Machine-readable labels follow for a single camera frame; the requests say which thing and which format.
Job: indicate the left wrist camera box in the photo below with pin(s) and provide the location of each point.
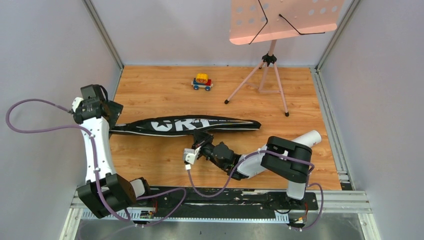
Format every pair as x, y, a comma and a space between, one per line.
75, 104

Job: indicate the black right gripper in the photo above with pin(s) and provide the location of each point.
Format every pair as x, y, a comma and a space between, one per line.
202, 139

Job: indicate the white shuttlecock tube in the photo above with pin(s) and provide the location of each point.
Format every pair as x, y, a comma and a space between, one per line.
309, 139

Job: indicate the colourful toy car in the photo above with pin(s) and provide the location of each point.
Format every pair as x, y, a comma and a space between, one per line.
201, 80

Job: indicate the black racket cover bag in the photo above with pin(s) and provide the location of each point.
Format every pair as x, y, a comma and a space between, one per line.
184, 125

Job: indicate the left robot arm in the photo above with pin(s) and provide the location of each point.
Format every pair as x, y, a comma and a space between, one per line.
105, 192

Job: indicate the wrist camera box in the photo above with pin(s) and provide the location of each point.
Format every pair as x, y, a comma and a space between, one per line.
75, 104
191, 155

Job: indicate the pink music stand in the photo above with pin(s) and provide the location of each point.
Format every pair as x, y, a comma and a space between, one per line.
256, 21

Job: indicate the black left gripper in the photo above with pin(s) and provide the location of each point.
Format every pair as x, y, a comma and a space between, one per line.
114, 110

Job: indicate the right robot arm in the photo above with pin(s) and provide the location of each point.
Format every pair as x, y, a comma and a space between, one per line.
290, 159

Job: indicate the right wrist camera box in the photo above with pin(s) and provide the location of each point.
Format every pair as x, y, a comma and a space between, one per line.
191, 155

